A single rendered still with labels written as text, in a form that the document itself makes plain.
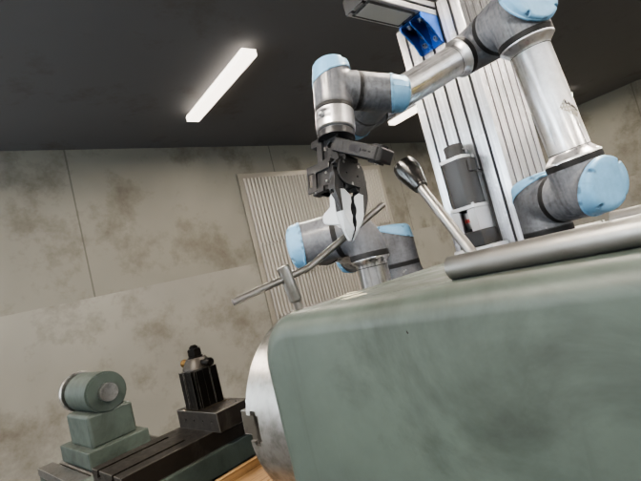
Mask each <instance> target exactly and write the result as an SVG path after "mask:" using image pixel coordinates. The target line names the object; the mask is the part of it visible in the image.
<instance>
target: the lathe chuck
mask: <svg viewBox="0 0 641 481"><path fill-rule="evenodd" d="M278 322H279V321H277V322H276V323H275V324H274V325H273V326H272V327H271V328H270V330H269V331H268V332H267V334H266V335H265V336H264V338H263V340H262V341H261V343H260V345H259V347H258V350H257V352H256V354H255V357H254V360H253V363H252V365H251V368H250V372H249V377H248V382H247V389H246V415H252V414H253V411H254V412H255V415H256V416H257V417H258V426H259V432H260V436H261V440H262V442H260V444H259V443H258V440H252V441H251V442H252V445H253V448H254V451H255V453H256V456H257V458H258V460H259V462H260V464H261V465H262V467H263V468H264V470H265V471H266V473H267V474H268V475H269V476H270V477H271V479H272V480H273V481H296V480H295V475H294V472H293V468H292V464H291V460H290V455H289V451H288V448H287V444H286V440H285V435H284V431H283V427H282V423H281V420H280V415H279V408H278V404H277V400H276V396H275V391H274V388H273V384H272V380H271V376H270V371H269V367H268V362H267V347H268V342H269V338H270V335H271V332H272V330H273V329H274V327H275V326H276V324H277V323H278Z"/></svg>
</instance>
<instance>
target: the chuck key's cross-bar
mask: <svg viewBox="0 0 641 481"><path fill-rule="evenodd" d="M384 207H385V204H384V203H383V202H381V203H379V204H378V205H377V206H376V207H375V208H373V209H372V210H371V211H370V212H369V213H368V214H366V215H365V216H364V217H363V221H362V226H361V227H363V226H364V225H365V224H366V223H367V222H368V221H370V220H371V219H372V218H373V217H374V216H376V215H377V214H378V213H379V212H380V211H381V210H382V209H383V208H384ZM346 240H347V238H346V236H345V235H344V234H343V235H341V236H340V237H339V238H338V239H337V240H335V241H334V242H333V243H332V244H331V245H330V246H328V247H327V248H326V249H325V250H324V251H322V252H321V253H320V254H319V255H318V256H317V257H315V258H314V259H313V260H312V261H311V262H309V263H308V264H306V265H305V266H303V267H301V268H299V269H297V270H295V271H292V274H293V277H294V279H295V278H296V277H298V276H300V275H302V274H305V273H307V272H309V271H310V270H312V269H313V268H315V267H316V266H317V265H318V264H319V263H321V262H322V261H323V260H324V259H325V258H326V257H328V256H329V255H330V254H331V253H332V252H333V251H335V250H336V249H337V248H338V247H339V246H340V245H342V244H343V243H344V242H345V241H346ZM283 282H284V280H283V278H281V277H279V278H277V279H275V280H273V281H270V282H268V283H266V284H264V285H262V286H259V287H257V288H255V289H253V290H251V291H248V292H246V293H244V294H242V295H240V296H237V297H235V298H233V299H232V304H233V305H238V304H240V303H243V302H245V301H247V300H250V299H252V298H254V297H256V296H257V295H259V294H261V293H264V292H266V291H268V290H270V289H272V288H274V287H276V286H279V285H281V284H283Z"/></svg>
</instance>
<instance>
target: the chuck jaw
mask: <svg viewBox="0 0 641 481"><path fill-rule="evenodd" d="M241 416H242V421H243V426H244V431H245V434H252V436H253V439H254V440H258V443H259V444H260V442H262V440H261V436H260V432H259V426H258V417H257V416H256V415H255V412H254V411H253V414H252V415H246V408H245V409H242V410H241Z"/></svg>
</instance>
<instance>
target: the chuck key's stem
mask: <svg viewBox="0 0 641 481"><path fill-rule="evenodd" d="M277 271H278V273H279V276H280V277H281V278H283V280H284V282H283V284H282V285H283V287H284V290H285V292H286V294H287V297H288V299H289V302H290V303H292V304H293V305H294V307H295V309H296V311H297V310H301V309H303V305H302V303H301V301H300V300H301V294H300V291H299V289H298V286H297V284H296V281H295V279H294V277H293V274H292V271H291V269H290V266H289V264H285V265H283V266H281V267H279V268H277Z"/></svg>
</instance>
